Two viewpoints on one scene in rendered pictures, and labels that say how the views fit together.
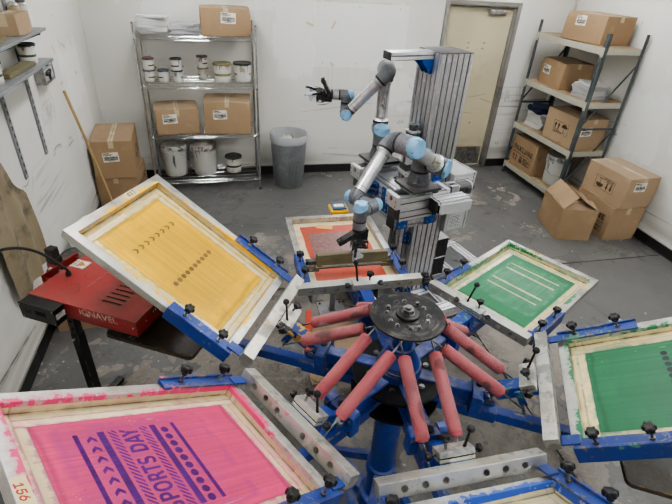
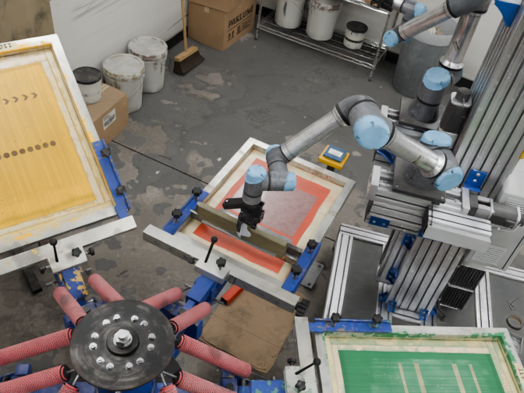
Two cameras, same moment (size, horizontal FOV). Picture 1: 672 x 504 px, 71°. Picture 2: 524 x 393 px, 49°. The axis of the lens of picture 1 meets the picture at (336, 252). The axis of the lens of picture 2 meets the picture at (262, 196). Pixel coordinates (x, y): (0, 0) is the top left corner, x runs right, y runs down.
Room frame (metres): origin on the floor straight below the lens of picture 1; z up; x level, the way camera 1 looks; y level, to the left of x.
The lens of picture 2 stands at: (0.89, -1.06, 2.81)
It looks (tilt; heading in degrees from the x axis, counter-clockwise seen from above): 43 degrees down; 34
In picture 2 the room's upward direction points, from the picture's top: 10 degrees clockwise
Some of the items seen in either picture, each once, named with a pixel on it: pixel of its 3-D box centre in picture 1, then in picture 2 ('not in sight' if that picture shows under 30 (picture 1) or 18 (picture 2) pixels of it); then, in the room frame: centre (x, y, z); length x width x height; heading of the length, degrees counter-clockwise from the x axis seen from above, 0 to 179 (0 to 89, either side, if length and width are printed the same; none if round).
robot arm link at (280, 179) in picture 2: (370, 205); (280, 178); (2.29, -0.17, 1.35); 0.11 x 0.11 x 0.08; 49
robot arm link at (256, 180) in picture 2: (360, 211); (255, 180); (2.21, -0.12, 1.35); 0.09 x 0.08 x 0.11; 139
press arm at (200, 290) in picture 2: (366, 297); (203, 286); (1.91, -0.17, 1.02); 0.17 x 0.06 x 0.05; 15
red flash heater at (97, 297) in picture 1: (113, 286); not in sight; (1.80, 1.07, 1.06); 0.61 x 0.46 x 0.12; 75
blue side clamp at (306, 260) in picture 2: (395, 264); (301, 268); (2.29, -0.36, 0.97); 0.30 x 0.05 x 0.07; 15
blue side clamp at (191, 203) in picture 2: (302, 272); (186, 214); (2.15, 0.18, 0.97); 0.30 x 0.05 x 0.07; 15
